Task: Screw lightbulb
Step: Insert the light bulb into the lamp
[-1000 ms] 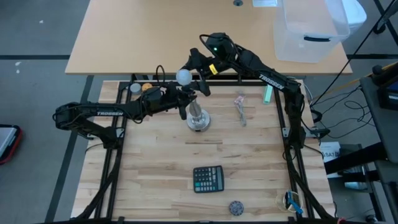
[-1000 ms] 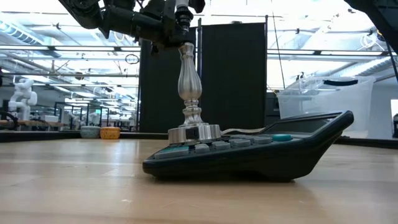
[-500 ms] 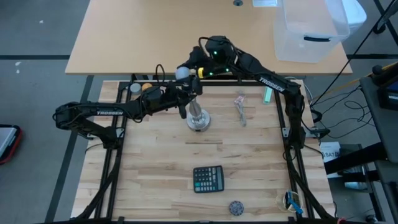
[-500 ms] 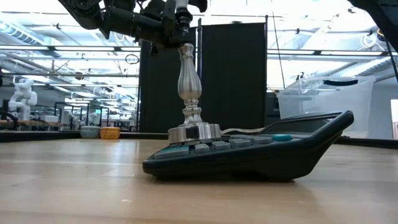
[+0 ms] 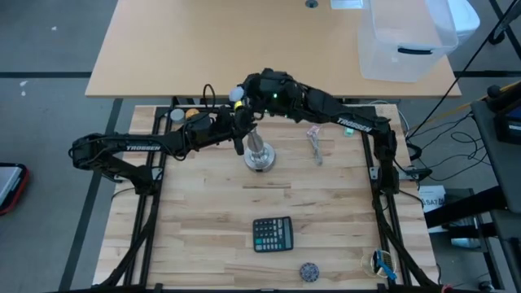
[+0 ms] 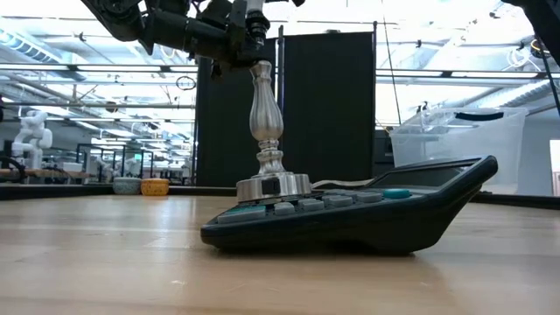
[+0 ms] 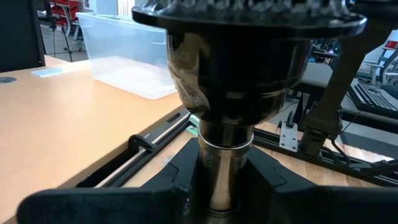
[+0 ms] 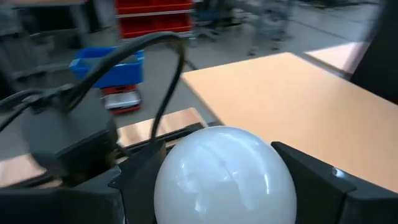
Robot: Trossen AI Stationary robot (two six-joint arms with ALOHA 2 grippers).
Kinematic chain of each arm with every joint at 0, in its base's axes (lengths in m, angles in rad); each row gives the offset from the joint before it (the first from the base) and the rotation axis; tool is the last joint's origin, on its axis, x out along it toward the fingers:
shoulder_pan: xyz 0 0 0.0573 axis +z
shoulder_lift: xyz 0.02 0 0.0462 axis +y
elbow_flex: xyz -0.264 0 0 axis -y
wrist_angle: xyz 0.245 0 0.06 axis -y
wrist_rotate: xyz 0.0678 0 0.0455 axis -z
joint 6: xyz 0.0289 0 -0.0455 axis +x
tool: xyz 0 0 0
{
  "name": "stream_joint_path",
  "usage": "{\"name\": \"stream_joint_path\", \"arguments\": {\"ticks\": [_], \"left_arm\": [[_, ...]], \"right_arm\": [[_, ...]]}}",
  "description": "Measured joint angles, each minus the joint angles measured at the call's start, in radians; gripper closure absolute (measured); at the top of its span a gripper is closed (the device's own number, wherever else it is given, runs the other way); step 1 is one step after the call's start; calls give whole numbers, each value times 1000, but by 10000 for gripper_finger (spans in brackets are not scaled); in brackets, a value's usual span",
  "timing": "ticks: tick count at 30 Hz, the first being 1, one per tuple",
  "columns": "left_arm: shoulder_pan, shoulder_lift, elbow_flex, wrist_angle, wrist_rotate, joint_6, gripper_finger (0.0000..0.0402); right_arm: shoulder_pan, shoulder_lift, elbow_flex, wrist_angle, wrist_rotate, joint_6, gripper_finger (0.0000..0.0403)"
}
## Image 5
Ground patterned round coaster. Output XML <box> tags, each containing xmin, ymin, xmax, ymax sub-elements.
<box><xmin>299</xmin><ymin>262</ymin><xmax>320</xmax><ymax>283</ymax></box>

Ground black stand beam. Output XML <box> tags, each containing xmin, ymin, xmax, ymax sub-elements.
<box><xmin>422</xmin><ymin>185</ymin><xmax>506</xmax><ymax>229</ymax></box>

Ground black blue device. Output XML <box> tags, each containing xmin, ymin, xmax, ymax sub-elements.
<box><xmin>492</xmin><ymin>103</ymin><xmax>521</xmax><ymax>146</ymax></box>

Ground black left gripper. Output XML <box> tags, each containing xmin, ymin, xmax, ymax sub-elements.
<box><xmin>187</xmin><ymin>105</ymin><xmax>254</xmax><ymax>157</ymax></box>

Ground white labelled box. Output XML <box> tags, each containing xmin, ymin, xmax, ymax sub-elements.
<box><xmin>418</xmin><ymin>185</ymin><xmax>448</xmax><ymax>213</ymax></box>

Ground white power strip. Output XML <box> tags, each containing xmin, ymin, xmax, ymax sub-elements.
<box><xmin>102</xmin><ymin>169</ymin><xmax>128</xmax><ymax>183</ymax></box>

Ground dark grey side table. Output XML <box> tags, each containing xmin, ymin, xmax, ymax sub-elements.
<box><xmin>470</xmin><ymin>81</ymin><xmax>521</xmax><ymax>215</ymax></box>

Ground clear plastic storage bin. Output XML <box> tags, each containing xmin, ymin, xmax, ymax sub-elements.
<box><xmin>357</xmin><ymin>0</ymin><xmax>459</xmax><ymax>83</ymax></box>

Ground black calculator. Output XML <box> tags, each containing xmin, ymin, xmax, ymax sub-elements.
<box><xmin>252</xmin><ymin>216</ymin><xmax>295</xmax><ymax>254</ymax></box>

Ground clear plastic wrapper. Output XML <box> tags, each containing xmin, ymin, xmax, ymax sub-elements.
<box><xmin>305</xmin><ymin>125</ymin><xmax>325</xmax><ymax>167</ymax></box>

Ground silver lamp stand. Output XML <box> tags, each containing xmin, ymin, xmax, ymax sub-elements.
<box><xmin>243</xmin><ymin>126</ymin><xmax>277</xmax><ymax>173</ymax></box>

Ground red black case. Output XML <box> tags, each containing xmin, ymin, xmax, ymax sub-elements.
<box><xmin>0</xmin><ymin>162</ymin><xmax>30</xmax><ymax>216</ymax></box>

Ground beige desk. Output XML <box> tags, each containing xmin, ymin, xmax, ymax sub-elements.
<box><xmin>84</xmin><ymin>0</ymin><xmax>462</xmax><ymax>99</ymax></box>

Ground small clear plastic box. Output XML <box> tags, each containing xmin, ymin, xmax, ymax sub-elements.
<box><xmin>329</xmin><ymin>0</ymin><xmax>363</xmax><ymax>10</ymax></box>

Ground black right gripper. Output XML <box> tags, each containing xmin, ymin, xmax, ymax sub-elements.
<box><xmin>232</xmin><ymin>68</ymin><xmax>304</xmax><ymax>123</ymax></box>

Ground black aluminium table frame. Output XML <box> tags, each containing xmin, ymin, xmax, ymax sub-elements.
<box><xmin>95</xmin><ymin>96</ymin><xmax>439</xmax><ymax>293</ymax></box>

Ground black stand leg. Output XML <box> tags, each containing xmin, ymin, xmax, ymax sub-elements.
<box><xmin>487</xmin><ymin>0</ymin><xmax>521</xmax><ymax>46</ymax></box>

